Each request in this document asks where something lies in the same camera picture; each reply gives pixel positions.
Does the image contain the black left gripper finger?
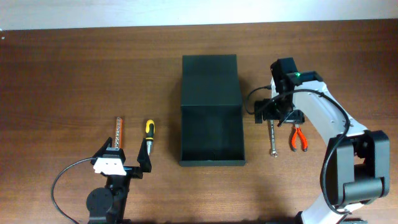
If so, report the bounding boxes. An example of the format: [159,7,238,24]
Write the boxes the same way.
[91,137,113,165]
[137,138,152,173]

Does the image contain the red black cutting pliers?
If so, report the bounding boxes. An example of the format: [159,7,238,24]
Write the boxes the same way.
[290,124,308,152]

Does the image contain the silver ring wrench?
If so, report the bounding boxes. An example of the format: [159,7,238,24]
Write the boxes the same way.
[269,120,278,157]

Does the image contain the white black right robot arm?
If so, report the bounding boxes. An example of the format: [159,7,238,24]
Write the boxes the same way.
[252,58,390,223]

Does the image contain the orange bit holder strip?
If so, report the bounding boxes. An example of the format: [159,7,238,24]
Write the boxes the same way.
[114,117,123,149]

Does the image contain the yellow black screwdriver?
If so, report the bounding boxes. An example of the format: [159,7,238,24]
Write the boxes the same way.
[145,119,155,155]

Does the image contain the black open box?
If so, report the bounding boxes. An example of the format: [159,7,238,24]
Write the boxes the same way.
[179,55,246,167]

